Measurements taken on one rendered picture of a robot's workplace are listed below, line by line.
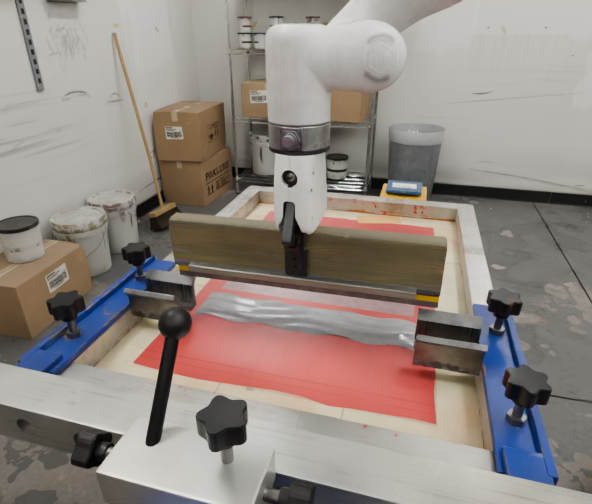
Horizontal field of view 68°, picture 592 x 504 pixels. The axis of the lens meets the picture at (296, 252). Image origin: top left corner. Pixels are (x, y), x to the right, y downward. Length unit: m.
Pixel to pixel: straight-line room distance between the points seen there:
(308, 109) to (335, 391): 0.35
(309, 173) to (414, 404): 0.31
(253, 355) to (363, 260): 0.21
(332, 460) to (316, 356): 0.25
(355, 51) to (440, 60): 3.67
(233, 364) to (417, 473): 0.31
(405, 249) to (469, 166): 3.79
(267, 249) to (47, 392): 0.30
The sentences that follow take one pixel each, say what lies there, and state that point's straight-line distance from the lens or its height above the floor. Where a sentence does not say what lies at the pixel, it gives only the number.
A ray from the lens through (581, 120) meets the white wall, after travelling 4.41.
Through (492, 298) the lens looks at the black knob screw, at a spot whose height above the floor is 1.06.
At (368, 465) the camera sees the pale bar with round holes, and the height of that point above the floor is 1.04.
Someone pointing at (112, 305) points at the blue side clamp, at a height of 1.00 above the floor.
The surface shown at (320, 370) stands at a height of 0.96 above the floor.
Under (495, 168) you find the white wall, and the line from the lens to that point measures 4.37.
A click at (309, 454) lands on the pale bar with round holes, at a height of 1.04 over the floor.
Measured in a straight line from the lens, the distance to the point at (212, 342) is 0.69.
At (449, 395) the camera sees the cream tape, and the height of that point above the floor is 0.96.
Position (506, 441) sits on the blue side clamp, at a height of 1.00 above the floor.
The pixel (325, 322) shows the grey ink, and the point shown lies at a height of 0.96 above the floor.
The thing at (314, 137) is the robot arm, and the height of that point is 1.26.
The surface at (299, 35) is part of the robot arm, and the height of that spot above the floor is 1.37.
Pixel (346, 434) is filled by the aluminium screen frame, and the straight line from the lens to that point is 0.51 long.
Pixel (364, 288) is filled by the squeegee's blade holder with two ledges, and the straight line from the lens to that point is 0.58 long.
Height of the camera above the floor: 1.37
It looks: 27 degrees down
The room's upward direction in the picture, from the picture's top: straight up
